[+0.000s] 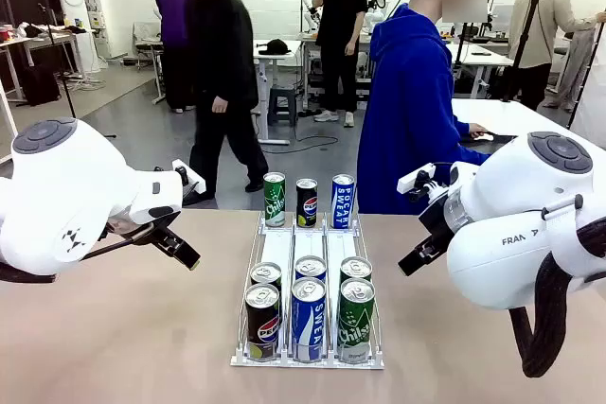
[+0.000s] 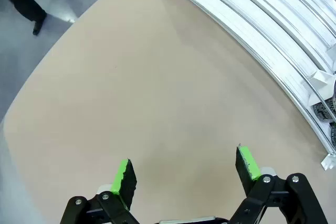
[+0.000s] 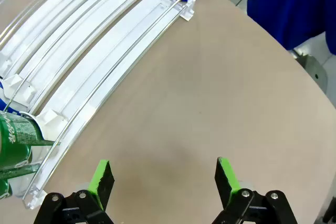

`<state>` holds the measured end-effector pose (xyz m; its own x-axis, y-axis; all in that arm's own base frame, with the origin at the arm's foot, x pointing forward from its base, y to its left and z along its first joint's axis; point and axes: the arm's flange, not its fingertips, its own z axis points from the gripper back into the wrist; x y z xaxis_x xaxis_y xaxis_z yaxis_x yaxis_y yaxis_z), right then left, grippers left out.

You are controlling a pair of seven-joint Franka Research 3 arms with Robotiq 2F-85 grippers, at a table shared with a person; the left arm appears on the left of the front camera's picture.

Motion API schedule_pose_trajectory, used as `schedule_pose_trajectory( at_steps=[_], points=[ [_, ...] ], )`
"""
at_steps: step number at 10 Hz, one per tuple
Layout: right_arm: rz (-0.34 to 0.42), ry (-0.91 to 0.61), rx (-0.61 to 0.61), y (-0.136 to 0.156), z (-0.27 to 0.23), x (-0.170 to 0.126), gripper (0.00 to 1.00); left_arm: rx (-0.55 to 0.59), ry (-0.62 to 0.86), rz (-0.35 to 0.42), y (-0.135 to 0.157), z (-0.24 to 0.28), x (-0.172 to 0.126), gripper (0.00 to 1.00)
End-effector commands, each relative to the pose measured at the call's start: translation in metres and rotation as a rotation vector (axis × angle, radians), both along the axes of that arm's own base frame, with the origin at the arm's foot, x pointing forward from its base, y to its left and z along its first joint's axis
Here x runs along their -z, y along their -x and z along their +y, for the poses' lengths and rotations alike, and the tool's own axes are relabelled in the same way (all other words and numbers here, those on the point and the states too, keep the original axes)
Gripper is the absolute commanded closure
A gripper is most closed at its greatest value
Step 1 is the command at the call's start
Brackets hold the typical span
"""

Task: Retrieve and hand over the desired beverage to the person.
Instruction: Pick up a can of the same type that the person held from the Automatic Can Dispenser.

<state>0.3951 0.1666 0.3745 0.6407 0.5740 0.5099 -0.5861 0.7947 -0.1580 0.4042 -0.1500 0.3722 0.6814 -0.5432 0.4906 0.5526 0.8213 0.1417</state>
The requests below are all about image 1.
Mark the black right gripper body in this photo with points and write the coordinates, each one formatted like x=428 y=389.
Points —
x=438 y=222

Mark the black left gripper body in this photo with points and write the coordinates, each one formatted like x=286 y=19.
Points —
x=166 y=233

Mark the green Chilsung cider can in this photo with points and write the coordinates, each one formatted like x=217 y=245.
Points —
x=356 y=268
x=274 y=200
x=356 y=321

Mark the black serving tray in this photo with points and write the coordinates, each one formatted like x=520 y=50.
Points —
x=492 y=137

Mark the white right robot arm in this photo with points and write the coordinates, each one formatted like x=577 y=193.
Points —
x=516 y=215

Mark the person's left forearm blue sleeve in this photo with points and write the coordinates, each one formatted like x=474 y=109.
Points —
x=461 y=126

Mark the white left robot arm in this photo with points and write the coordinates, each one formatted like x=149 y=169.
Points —
x=71 y=186

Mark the person in blue hoodie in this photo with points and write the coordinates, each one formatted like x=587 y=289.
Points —
x=402 y=115

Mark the person in black jacket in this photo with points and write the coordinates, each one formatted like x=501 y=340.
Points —
x=222 y=68

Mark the person in black t-shirt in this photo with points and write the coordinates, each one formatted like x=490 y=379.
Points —
x=338 y=35

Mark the person in purple hoodie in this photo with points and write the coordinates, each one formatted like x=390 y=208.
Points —
x=171 y=21

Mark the person in beige jacket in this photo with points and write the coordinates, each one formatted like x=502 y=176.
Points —
x=540 y=30

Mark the person's left hand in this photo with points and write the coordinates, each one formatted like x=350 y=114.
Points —
x=475 y=129

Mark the black Pepsi can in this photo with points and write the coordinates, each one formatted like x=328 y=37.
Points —
x=262 y=323
x=307 y=205
x=266 y=273

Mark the blue Pocari Sweat can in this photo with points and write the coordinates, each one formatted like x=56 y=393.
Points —
x=310 y=268
x=308 y=323
x=343 y=203

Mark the large white table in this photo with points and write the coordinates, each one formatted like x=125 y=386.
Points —
x=511 y=115

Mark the grey stool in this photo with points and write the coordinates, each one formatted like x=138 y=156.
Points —
x=283 y=101

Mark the black bag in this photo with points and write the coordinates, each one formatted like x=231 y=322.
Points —
x=40 y=84

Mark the black microphone stand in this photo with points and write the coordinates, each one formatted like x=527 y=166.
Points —
x=61 y=68

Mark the white chair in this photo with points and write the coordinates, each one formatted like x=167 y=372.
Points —
x=144 y=35

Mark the black tripod stand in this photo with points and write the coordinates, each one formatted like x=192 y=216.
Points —
x=525 y=40

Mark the white standing desk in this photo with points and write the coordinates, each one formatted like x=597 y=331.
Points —
x=279 y=58

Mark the black cap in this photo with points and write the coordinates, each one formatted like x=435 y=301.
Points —
x=274 y=47

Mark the white humanoid robot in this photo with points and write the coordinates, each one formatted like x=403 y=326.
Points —
x=379 y=6

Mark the cluttered white side table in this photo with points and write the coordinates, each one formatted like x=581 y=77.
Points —
x=42 y=40

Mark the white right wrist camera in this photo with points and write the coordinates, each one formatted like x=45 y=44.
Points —
x=415 y=178

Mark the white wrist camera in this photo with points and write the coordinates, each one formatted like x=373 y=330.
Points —
x=415 y=178
x=191 y=179

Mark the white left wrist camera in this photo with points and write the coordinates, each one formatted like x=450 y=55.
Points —
x=191 y=179

